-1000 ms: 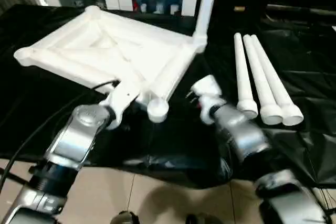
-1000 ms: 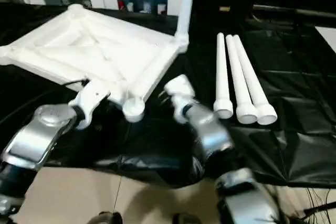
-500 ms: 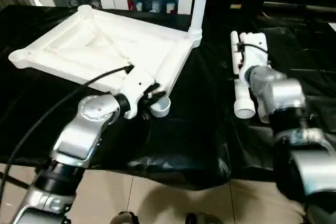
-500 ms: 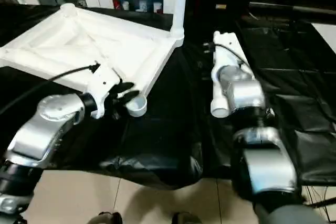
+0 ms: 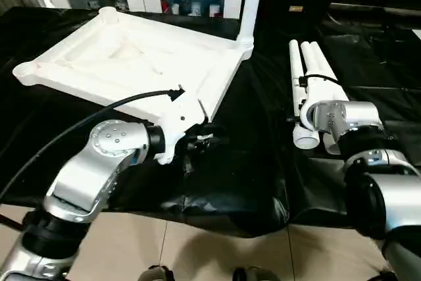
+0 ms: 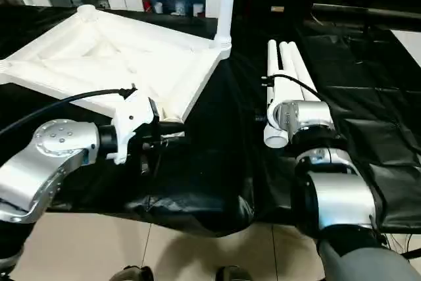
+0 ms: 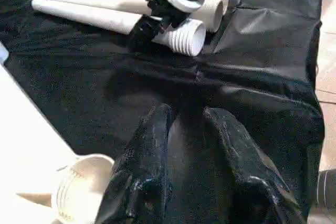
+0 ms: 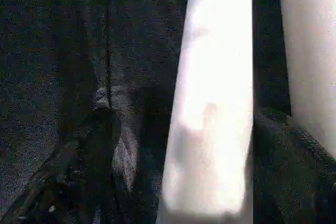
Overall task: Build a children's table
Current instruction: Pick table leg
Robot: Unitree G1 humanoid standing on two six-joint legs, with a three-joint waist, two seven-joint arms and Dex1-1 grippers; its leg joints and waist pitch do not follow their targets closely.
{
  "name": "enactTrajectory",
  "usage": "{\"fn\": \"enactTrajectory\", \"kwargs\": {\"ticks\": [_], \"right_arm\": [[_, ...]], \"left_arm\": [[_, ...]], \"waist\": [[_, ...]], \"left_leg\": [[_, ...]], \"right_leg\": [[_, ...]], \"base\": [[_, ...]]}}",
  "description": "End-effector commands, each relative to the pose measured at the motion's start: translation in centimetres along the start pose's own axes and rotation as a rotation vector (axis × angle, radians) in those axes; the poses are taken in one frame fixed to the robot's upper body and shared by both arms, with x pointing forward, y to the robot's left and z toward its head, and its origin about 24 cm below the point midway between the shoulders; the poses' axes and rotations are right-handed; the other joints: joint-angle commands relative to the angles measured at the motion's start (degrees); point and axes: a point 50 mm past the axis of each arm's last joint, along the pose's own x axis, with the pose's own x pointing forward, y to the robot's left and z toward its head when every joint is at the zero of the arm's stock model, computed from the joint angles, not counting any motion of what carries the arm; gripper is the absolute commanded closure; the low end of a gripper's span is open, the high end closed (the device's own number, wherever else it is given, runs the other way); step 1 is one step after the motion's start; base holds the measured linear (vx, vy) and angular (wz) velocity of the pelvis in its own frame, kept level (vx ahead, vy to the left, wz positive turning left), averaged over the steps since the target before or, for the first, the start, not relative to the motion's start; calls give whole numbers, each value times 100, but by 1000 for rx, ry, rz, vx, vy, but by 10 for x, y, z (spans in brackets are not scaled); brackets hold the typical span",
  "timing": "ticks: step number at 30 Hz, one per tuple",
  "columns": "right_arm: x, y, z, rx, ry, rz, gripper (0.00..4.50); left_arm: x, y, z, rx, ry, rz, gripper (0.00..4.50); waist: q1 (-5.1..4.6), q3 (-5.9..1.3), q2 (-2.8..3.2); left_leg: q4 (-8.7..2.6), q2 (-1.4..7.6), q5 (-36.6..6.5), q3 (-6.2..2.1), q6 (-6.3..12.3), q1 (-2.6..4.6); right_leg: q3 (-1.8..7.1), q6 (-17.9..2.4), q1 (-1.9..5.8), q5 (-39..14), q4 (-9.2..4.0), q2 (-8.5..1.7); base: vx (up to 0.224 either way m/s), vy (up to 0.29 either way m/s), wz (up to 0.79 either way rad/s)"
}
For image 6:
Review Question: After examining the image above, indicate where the dark rounded robot body part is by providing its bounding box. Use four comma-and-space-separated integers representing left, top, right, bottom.
215, 265, 254, 281
111, 265, 155, 281

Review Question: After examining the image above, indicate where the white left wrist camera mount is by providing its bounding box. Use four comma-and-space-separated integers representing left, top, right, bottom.
110, 88, 155, 165

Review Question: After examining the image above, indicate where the black horizontal bar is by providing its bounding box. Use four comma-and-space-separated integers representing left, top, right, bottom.
310, 3, 421, 20

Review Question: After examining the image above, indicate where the white plastic stool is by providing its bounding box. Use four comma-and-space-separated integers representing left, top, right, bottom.
0, 4, 232, 124

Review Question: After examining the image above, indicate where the white flat board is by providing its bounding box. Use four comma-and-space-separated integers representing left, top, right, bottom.
389, 29, 421, 64

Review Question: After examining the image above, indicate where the black metal table leg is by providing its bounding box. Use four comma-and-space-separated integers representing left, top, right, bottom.
401, 246, 421, 260

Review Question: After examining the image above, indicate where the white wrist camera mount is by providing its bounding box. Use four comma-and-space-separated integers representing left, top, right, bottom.
110, 88, 155, 165
265, 98, 284, 130

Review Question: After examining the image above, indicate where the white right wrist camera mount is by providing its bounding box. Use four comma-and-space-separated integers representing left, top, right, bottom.
265, 98, 284, 130

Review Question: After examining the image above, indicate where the black glossy mat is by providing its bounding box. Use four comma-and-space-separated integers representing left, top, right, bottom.
0, 4, 421, 239

